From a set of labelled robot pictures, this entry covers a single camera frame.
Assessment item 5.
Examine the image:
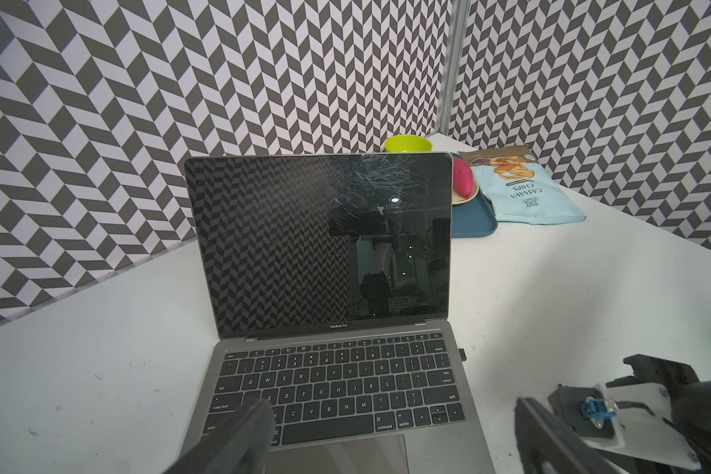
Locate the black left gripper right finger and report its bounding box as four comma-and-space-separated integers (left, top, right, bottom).
515, 397, 616, 474

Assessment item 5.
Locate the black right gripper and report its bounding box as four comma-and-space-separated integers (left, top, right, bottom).
608, 355, 711, 473

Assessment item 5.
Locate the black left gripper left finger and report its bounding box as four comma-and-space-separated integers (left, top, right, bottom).
165, 399, 276, 474

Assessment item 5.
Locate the grey laptop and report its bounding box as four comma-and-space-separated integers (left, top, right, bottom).
182, 152, 494, 473

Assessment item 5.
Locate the teal plastic tray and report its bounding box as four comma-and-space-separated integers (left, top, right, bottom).
449, 152, 500, 239

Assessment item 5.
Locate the cassava chips bag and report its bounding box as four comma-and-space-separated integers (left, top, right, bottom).
459, 145, 586, 225

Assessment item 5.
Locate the cream patterned plate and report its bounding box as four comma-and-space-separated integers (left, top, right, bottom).
452, 175, 480, 205

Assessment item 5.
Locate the magenta sweet potato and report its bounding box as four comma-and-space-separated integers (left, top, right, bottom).
453, 155, 473, 195

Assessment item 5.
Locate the lime green bowl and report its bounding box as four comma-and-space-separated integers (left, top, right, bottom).
384, 134, 433, 153

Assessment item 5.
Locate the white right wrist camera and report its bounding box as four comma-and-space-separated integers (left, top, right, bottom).
547, 383, 701, 471

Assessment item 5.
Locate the aluminium corner post right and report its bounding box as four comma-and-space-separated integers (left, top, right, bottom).
434, 0, 471, 134

